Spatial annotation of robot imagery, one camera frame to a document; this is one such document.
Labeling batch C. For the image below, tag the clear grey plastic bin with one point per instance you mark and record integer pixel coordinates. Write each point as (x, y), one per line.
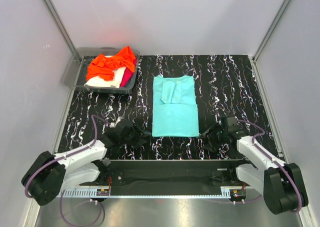
(75, 73)

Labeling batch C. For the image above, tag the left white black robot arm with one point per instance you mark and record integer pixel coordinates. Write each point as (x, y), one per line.
(50, 174)

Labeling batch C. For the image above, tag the orange t shirt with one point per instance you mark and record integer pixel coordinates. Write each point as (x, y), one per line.
(105, 67)

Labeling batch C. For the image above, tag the aluminium frame post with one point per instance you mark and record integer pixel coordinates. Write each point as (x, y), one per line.
(277, 18)
(59, 24)

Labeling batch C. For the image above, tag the left aluminium frame post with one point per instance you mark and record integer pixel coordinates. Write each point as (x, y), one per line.
(59, 24)

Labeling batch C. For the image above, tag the right aluminium frame post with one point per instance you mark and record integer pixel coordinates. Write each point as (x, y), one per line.
(277, 18)

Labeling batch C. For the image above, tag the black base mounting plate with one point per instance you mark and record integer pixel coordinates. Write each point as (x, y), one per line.
(178, 174)

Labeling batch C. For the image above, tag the black marble pattern mat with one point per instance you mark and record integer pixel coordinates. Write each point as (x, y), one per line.
(224, 85)

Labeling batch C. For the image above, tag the magenta t shirt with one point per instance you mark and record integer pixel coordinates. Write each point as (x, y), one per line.
(126, 77)

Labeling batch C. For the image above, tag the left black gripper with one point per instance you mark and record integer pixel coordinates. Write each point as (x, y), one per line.
(138, 134)

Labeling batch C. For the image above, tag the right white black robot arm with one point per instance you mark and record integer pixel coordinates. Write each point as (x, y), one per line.
(281, 184)

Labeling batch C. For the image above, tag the teal t shirt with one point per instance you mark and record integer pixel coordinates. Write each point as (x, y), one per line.
(175, 111)

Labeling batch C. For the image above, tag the grey slotted cable duct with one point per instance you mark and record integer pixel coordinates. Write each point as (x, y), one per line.
(212, 192)

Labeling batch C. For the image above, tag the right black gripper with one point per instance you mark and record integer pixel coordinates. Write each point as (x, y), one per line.
(211, 146)

